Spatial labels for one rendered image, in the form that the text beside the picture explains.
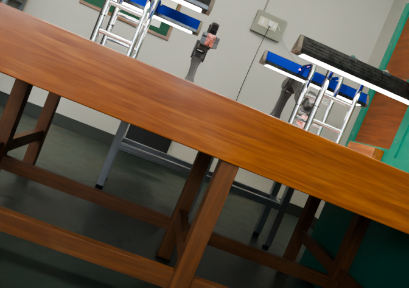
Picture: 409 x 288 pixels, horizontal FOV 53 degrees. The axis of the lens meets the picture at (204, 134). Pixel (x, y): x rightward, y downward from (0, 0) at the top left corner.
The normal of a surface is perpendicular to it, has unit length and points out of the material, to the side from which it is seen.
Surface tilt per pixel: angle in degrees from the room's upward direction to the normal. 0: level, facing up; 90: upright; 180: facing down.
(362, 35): 90
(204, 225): 90
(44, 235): 90
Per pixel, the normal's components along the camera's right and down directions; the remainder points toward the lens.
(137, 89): 0.09, 0.10
